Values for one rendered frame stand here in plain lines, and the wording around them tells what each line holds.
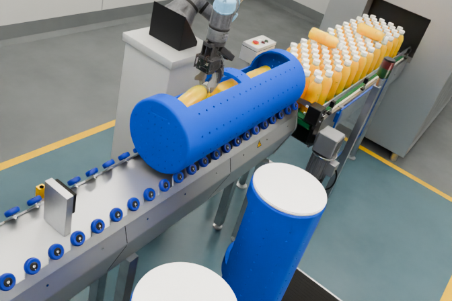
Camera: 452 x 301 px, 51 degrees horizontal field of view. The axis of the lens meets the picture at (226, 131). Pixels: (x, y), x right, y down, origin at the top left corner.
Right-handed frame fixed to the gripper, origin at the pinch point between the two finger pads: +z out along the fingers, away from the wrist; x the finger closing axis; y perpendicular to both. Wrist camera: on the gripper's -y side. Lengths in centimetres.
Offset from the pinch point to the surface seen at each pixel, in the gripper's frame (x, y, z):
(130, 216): 12, 47, 29
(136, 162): -6.3, 25.6, 29.2
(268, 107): 15.0, -26.6, 10.3
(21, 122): -161, -31, 121
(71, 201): 6, 66, 16
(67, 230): 6, 67, 27
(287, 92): 14.4, -43.1, 8.0
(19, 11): -273, -105, 94
